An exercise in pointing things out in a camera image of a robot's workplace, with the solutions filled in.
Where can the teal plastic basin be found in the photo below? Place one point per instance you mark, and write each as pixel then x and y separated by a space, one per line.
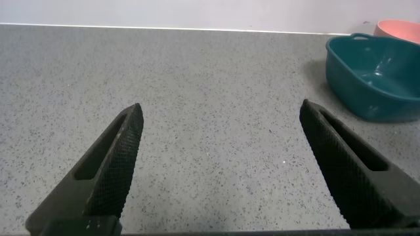
pixel 357 82

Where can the pink bowl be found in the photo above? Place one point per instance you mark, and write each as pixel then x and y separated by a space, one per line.
pixel 398 29

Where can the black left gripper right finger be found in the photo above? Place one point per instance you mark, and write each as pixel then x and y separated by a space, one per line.
pixel 357 183

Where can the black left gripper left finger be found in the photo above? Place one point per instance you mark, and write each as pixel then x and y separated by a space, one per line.
pixel 98 177

